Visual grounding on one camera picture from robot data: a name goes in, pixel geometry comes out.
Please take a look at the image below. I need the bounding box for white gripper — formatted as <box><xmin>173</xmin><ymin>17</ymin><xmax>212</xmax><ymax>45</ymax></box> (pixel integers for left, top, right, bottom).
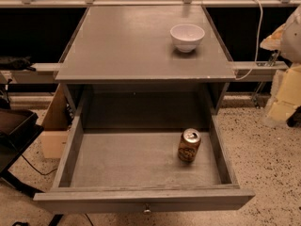
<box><xmin>260</xmin><ymin>24</ymin><xmax>301</xmax><ymax>126</ymax></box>

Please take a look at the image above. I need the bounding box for orange soda can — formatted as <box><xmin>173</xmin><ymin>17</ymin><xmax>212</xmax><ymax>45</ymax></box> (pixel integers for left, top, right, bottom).
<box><xmin>178</xmin><ymin>128</ymin><xmax>201</xmax><ymax>163</ymax></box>

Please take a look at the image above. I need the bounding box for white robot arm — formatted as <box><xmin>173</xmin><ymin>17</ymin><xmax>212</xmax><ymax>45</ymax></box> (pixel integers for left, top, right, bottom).
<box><xmin>260</xmin><ymin>6</ymin><xmax>301</xmax><ymax>126</ymax></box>

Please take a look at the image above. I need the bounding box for grey cabinet with counter top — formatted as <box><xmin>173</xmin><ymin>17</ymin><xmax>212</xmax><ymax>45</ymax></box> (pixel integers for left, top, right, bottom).
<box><xmin>56</xmin><ymin>6</ymin><xmax>234</xmax><ymax>130</ymax></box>

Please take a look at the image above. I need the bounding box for metal drawer knob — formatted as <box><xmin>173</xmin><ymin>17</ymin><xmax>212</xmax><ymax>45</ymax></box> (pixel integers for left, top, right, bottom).
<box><xmin>143</xmin><ymin>203</ymin><xmax>151</xmax><ymax>215</ymax></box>

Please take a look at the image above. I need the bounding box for grey open top drawer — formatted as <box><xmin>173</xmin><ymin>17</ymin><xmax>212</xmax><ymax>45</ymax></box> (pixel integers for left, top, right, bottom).
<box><xmin>34</xmin><ymin>93</ymin><xmax>255</xmax><ymax>214</ymax></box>

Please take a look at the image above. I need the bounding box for white ceramic bowl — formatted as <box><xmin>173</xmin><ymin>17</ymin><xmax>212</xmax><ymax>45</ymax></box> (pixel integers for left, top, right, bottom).
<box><xmin>170</xmin><ymin>24</ymin><xmax>205</xmax><ymax>53</ymax></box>

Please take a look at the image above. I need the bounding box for cardboard box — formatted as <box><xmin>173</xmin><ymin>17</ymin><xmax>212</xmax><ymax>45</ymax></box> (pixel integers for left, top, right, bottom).
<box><xmin>40</xmin><ymin>85</ymin><xmax>69</xmax><ymax>158</ymax></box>

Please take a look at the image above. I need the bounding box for black tray cart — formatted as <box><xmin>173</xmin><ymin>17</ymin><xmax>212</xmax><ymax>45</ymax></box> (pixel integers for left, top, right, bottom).
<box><xmin>0</xmin><ymin>108</ymin><xmax>43</xmax><ymax>198</ymax></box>

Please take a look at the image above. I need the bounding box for grey metal rail frame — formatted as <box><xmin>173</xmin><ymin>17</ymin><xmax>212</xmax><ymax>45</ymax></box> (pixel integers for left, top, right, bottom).
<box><xmin>0</xmin><ymin>0</ymin><xmax>258</xmax><ymax>84</ymax></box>

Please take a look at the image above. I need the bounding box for white cable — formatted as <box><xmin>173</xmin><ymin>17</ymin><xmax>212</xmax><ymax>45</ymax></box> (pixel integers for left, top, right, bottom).
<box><xmin>234</xmin><ymin>0</ymin><xmax>264</xmax><ymax>81</ymax></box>

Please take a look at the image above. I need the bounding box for black bag on rail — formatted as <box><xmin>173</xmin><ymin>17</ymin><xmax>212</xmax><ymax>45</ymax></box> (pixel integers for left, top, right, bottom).
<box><xmin>0</xmin><ymin>56</ymin><xmax>36</xmax><ymax>72</ymax></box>

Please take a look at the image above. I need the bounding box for black floor cable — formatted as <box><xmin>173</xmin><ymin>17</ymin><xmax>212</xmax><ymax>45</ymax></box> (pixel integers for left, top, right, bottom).
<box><xmin>20</xmin><ymin>153</ymin><xmax>58</xmax><ymax>177</ymax></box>

